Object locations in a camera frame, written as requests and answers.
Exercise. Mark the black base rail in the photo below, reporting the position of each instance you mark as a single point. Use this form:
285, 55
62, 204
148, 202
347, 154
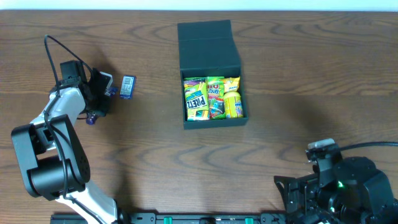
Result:
264, 218

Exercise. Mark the yellow Mentos candy bottle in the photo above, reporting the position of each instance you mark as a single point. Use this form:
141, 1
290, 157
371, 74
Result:
233, 105

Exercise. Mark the blue fruit and nut bar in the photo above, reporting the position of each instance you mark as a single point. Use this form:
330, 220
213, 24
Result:
90, 119

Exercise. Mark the yellow Pretz snack box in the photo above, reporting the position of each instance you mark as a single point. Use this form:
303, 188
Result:
196, 99

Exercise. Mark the black open gift box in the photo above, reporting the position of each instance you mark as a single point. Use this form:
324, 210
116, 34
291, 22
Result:
207, 49

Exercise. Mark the blue gum pack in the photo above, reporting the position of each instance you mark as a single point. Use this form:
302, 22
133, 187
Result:
127, 87

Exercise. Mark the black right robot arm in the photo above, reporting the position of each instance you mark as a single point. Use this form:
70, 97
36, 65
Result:
340, 189

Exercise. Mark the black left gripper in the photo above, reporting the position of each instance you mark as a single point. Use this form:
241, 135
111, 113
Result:
101, 90

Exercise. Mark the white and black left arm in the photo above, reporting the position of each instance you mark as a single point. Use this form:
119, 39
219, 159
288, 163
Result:
51, 158

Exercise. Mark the green Haribo gummy bag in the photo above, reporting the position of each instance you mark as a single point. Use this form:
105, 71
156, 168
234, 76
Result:
215, 90

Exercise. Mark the yellow Julie's Le-mond biscuit pack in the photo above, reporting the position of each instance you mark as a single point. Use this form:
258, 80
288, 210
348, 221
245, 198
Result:
231, 84

